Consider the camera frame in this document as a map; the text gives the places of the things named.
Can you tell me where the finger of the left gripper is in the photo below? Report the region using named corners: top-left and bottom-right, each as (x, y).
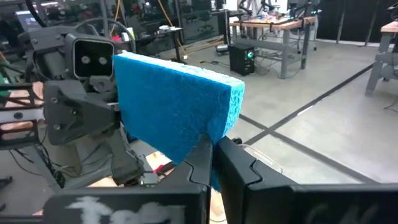
top-left (42, 79), bottom-right (123, 146)

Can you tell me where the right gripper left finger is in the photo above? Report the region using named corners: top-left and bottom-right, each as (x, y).
top-left (43, 133), bottom-right (214, 224)

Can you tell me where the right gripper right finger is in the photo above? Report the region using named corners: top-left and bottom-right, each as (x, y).
top-left (213, 136), bottom-right (398, 224)

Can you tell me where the blue kitchen sponge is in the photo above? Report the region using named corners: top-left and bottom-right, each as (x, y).
top-left (112, 51), bottom-right (246, 191)

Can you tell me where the computer monitor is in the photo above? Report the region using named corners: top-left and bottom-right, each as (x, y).
top-left (14, 10), bottom-right (43, 32)

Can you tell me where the clear plastic bin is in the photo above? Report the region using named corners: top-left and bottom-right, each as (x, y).
top-left (238, 142), bottom-right (284, 175)

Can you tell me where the black office desk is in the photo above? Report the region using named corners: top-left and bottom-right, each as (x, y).
top-left (132, 26), bottom-right (187, 65)

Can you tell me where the black computer tower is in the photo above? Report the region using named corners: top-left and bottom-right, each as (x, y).
top-left (228, 42), bottom-right (256, 77)

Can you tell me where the wooden top workbench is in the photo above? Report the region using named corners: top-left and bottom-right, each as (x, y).
top-left (364, 21), bottom-right (398, 96)
top-left (229, 16), bottom-right (317, 79)

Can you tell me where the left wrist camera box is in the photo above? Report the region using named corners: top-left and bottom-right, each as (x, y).
top-left (64, 32), bottom-right (116, 81)

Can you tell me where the black table frame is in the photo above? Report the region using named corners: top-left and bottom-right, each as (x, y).
top-left (0, 81), bottom-right (46, 151)

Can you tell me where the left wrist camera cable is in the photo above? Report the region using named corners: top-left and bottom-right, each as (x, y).
top-left (73, 17), bottom-right (137, 54)

